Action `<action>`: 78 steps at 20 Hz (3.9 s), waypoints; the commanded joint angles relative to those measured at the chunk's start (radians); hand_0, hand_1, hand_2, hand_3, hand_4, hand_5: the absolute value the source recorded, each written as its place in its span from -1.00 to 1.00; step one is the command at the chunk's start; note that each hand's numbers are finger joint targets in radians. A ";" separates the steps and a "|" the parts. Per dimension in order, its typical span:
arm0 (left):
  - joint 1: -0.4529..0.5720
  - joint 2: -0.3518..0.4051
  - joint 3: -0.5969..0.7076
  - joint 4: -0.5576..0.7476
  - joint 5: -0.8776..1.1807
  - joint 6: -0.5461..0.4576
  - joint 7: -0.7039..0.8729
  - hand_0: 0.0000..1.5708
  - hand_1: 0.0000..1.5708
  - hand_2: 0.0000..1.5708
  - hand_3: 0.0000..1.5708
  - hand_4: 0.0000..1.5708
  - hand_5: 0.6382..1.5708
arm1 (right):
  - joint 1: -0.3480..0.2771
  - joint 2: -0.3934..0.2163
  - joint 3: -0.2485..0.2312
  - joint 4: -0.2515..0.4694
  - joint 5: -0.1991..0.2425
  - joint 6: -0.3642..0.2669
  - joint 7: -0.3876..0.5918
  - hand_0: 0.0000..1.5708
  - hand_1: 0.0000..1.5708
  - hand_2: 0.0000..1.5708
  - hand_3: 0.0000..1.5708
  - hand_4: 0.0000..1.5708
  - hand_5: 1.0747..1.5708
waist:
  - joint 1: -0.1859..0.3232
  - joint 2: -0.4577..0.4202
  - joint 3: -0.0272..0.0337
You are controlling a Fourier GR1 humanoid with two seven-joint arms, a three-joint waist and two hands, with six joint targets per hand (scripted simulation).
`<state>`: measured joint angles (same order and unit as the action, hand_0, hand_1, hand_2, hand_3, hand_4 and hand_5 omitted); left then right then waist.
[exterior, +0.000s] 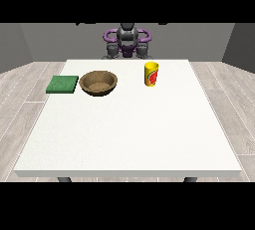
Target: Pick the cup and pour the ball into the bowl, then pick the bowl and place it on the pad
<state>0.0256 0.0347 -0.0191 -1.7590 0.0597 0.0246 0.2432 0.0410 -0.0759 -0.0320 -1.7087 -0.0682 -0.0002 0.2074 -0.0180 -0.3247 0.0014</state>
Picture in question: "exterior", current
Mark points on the yellow cup with melon print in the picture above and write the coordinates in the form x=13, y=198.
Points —
x=151, y=74

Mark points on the brown wooden bowl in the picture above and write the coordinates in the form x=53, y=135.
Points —
x=98, y=83

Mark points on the dark table leg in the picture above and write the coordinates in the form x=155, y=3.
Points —
x=64, y=179
x=190, y=179

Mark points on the grey robot trunk purple rings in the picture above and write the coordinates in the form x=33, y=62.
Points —
x=127, y=41

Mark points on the green square pad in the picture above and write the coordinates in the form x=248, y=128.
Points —
x=62, y=84

